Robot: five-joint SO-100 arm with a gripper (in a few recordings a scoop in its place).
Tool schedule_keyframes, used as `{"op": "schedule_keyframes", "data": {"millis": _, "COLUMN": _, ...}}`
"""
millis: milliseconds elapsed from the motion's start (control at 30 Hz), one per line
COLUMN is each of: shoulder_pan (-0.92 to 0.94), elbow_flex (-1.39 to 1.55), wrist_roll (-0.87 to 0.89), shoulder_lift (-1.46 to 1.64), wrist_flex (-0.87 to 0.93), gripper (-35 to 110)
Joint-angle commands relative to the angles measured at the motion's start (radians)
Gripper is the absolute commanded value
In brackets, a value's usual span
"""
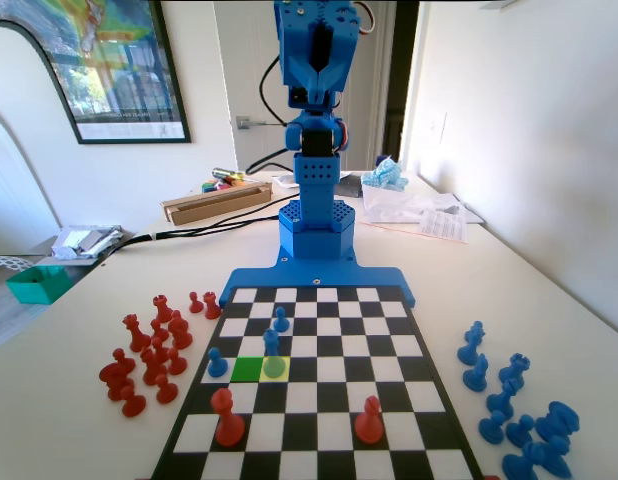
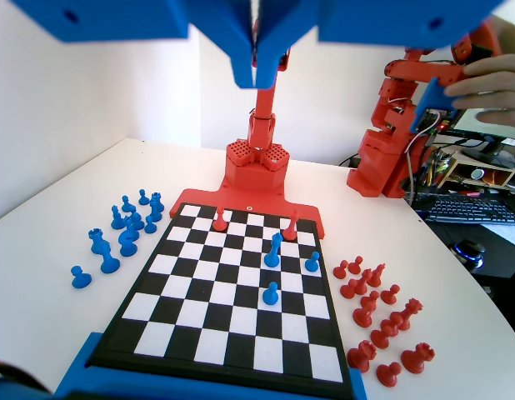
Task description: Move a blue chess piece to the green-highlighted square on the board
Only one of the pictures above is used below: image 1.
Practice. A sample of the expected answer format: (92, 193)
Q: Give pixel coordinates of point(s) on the printed paper sheet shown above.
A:
(444, 226)

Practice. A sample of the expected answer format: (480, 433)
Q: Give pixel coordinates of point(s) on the black framed map poster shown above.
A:
(119, 60)

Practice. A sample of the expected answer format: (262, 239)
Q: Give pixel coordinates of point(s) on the red chess bishop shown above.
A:
(369, 425)
(179, 332)

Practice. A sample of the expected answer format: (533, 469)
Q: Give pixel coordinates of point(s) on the blue chess rook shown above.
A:
(514, 371)
(524, 462)

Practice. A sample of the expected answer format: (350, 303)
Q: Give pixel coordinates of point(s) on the metallic cylinder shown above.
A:
(228, 173)

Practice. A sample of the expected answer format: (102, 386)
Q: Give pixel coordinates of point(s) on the white arched panel black rim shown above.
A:
(19, 125)

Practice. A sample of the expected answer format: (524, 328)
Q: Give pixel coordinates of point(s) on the white door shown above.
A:
(249, 65)

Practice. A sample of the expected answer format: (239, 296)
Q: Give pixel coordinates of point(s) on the blue chess king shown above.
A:
(273, 350)

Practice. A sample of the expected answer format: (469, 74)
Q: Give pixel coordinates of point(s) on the red chess pawn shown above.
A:
(177, 362)
(158, 330)
(133, 404)
(166, 391)
(160, 350)
(115, 391)
(195, 304)

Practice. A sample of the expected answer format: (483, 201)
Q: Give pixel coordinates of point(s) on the black white chess board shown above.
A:
(339, 400)

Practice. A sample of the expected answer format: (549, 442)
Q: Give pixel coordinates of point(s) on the blue gripper with gears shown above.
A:
(319, 82)

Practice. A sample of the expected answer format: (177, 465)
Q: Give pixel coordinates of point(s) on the clear plastic bag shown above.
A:
(409, 202)

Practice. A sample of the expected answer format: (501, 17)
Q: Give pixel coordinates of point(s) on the dark grey box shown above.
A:
(350, 186)

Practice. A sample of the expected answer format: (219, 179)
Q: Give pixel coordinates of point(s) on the blue chess pawn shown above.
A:
(281, 322)
(216, 365)
(520, 432)
(492, 429)

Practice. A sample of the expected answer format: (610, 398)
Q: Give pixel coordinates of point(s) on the red chess queen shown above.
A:
(136, 335)

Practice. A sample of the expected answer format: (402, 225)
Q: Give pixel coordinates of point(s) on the pile of papers and foil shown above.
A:
(84, 240)

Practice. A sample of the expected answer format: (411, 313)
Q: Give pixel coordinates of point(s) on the blue white crumpled bundle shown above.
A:
(386, 175)

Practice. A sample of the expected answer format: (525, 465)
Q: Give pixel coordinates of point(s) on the green open box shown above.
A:
(36, 287)

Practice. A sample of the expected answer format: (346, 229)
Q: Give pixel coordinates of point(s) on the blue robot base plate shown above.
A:
(289, 277)

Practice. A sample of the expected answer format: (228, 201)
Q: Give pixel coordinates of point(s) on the blue chess bishop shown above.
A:
(556, 452)
(502, 400)

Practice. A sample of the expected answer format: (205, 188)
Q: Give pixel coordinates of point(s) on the blue chess queen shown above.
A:
(559, 421)

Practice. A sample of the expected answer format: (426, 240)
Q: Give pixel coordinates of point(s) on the coloured marker set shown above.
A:
(216, 187)

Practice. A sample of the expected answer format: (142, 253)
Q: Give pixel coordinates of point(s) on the long cardboard box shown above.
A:
(214, 205)

